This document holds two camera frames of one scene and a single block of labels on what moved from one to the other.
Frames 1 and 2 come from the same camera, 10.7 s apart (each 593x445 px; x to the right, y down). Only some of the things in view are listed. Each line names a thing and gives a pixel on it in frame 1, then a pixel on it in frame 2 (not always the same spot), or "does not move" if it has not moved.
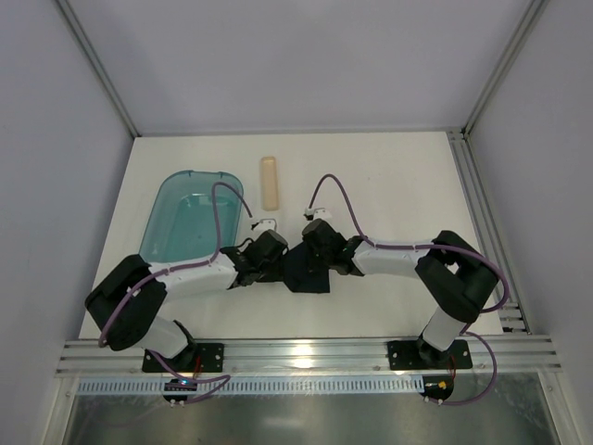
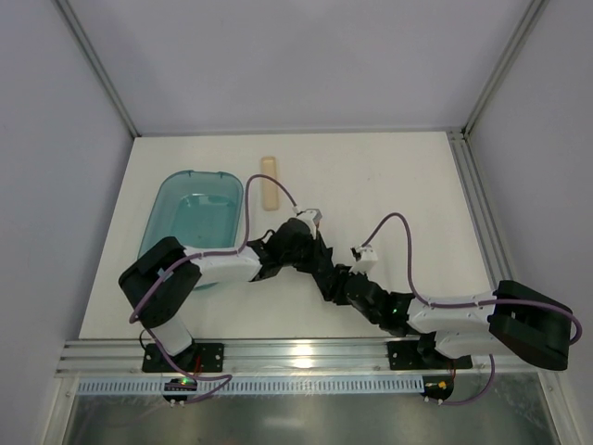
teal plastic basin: [181, 225] does not move
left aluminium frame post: [98, 63] does not move
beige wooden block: [270, 190] does not move
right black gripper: [318, 259] -> [346, 282]
